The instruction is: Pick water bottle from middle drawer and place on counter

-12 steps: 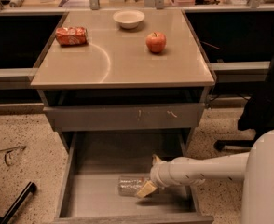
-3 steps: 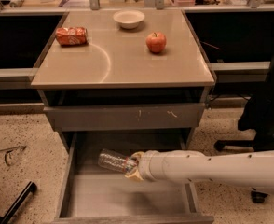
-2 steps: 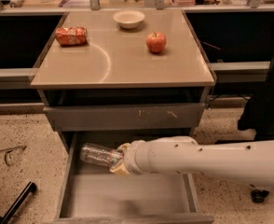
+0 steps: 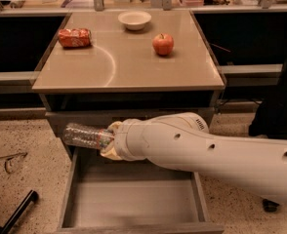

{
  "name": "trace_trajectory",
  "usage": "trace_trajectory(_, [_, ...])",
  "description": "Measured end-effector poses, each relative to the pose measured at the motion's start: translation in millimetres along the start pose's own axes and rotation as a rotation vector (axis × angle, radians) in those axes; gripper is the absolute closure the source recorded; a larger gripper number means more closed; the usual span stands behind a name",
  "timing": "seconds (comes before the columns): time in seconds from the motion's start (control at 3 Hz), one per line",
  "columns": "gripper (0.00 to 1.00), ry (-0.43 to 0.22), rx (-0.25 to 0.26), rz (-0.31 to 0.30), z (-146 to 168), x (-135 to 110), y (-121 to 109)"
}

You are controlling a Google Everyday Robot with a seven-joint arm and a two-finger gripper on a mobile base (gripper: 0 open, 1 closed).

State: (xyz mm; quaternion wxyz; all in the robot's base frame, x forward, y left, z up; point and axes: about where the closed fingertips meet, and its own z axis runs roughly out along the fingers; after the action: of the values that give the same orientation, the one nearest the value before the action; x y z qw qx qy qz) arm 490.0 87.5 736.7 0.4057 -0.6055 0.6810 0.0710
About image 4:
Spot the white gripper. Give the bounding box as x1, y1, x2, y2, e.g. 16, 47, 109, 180
101, 119, 150, 161

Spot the clear plastic water bottle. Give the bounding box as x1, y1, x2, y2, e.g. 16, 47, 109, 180
61, 123, 114, 150

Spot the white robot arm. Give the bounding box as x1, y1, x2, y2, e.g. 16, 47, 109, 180
102, 112, 287, 205

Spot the open grey middle drawer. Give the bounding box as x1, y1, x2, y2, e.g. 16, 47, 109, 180
56, 147, 225, 234

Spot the grey top drawer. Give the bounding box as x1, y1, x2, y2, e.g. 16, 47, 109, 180
45, 106, 216, 138

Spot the grey drawer cabinet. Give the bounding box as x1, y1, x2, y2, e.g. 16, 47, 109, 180
31, 9, 226, 234

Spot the black chair leg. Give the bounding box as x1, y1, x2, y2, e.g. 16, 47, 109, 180
0, 190, 38, 234

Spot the red apple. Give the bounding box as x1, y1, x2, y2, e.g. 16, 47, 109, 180
152, 33, 174, 56

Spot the orange crushed soda can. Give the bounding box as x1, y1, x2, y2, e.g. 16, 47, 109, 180
58, 28, 91, 48

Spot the white bowl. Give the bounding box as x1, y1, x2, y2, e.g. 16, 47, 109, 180
118, 11, 151, 31

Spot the black office chair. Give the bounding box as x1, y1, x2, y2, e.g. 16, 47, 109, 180
247, 12, 287, 213

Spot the cable on floor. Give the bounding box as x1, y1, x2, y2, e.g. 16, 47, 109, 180
0, 151, 29, 175

